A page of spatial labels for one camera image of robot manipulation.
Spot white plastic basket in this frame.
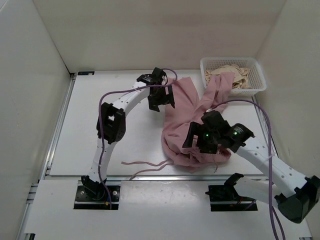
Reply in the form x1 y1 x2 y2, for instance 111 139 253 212
200 57 267 97

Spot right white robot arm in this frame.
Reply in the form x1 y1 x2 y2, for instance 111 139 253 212
182 110 320 224

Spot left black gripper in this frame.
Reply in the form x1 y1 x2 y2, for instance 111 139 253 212
147 85 174 112

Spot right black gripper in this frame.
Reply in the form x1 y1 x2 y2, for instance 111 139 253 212
182 121 219 154

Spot aluminium rail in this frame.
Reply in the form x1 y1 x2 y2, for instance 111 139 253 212
44 175 268 182

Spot beige trousers in basket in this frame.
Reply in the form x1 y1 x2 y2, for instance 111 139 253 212
204 64 252 90

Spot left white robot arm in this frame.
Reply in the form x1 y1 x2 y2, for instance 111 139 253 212
81 67 175 202

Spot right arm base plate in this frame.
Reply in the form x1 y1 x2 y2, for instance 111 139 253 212
205 185 258 212

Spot pink trousers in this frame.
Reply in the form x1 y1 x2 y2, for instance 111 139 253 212
121 74 236 180

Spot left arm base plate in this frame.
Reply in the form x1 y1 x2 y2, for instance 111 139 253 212
73 183 121 211

